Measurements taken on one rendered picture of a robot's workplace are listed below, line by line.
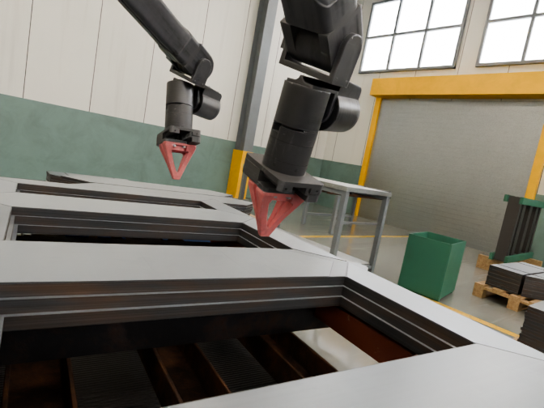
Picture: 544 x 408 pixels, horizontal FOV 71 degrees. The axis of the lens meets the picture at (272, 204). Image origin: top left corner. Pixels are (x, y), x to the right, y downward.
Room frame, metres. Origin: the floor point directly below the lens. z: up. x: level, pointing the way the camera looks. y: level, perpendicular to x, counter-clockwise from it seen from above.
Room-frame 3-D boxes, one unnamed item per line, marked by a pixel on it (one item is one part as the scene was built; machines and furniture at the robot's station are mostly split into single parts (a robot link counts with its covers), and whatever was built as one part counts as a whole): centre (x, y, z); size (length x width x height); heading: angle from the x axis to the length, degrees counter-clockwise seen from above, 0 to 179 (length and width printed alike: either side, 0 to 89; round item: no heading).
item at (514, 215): (6.02, -3.93, 0.58); 1.60 x 0.60 x 1.17; 135
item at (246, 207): (1.64, 0.46, 0.82); 0.80 x 0.40 x 0.06; 123
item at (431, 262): (3.95, -1.75, 0.29); 0.61 x 0.46 x 0.57; 142
